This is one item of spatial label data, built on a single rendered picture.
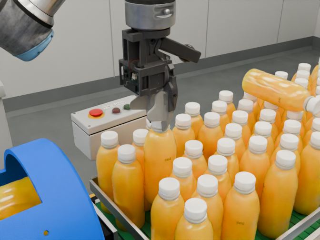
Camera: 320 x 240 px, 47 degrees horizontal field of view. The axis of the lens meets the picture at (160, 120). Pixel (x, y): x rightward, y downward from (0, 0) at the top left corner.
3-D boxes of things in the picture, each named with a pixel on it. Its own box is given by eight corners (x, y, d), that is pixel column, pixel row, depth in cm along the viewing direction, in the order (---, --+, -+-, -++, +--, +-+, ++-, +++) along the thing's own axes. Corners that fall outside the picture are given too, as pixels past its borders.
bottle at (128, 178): (149, 214, 91) (147, 151, 82) (137, 234, 85) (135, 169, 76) (123, 207, 93) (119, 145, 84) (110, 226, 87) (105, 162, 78)
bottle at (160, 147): (140, 190, 87) (138, 122, 79) (165, 182, 90) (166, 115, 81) (153, 208, 82) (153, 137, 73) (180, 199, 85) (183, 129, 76)
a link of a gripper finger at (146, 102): (125, 121, 78) (127, 84, 72) (147, 113, 81) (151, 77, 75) (133, 129, 76) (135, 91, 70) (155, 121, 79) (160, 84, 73)
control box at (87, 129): (74, 145, 101) (70, 112, 96) (134, 124, 112) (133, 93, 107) (91, 162, 94) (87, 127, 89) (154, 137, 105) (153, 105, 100)
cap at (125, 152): (138, 155, 81) (138, 147, 80) (131, 164, 78) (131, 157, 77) (122, 151, 82) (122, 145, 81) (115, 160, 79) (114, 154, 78)
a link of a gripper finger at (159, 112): (144, 137, 73) (138, 93, 69) (167, 128, 76) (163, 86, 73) (153, 142, 70) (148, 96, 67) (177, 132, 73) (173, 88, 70)
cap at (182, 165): (195, 170, 76) (195, 163, 75) (184, 179, 73) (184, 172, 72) (180, 163, 78) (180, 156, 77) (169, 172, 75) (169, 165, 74)
